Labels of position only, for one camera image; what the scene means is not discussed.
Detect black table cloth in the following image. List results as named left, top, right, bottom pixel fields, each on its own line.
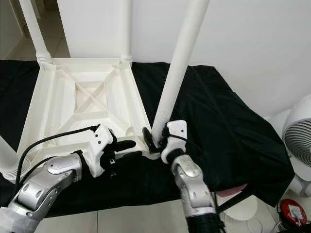
left=0, top=59, right=295, bottom=217

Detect white fan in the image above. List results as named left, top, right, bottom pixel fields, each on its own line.
left=269, top=95, right=311, bottom=196

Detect red round object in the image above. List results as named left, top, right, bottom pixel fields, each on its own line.
left=277, top=198, right=310, bottom=227

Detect white round floor base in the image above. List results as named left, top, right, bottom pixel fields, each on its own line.
left=223, top=194, right=259, bottom=222

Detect black metal table leg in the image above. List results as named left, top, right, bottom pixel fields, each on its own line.
left=216, top=190, right=257, bottom=215

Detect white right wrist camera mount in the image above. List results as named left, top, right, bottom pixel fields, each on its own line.
left=161, top=120, right=188, bottom=163

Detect white plastic table top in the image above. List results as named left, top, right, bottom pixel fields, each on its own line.
left=0, top=57, right=161, bottom=183

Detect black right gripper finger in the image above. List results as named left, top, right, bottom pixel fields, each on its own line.
left=142, top=127, right=159, bottom=154

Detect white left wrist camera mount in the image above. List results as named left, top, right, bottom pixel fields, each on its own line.
left=87, top=125, right=117, bottom=176

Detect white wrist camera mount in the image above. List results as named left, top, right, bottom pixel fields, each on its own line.
left=87, top=125, right=117, bottom=176
left=161, top=120, right=188, bottom=163

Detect pink seat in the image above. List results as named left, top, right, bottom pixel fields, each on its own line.
left=216, top=183, right=249, bottom=198

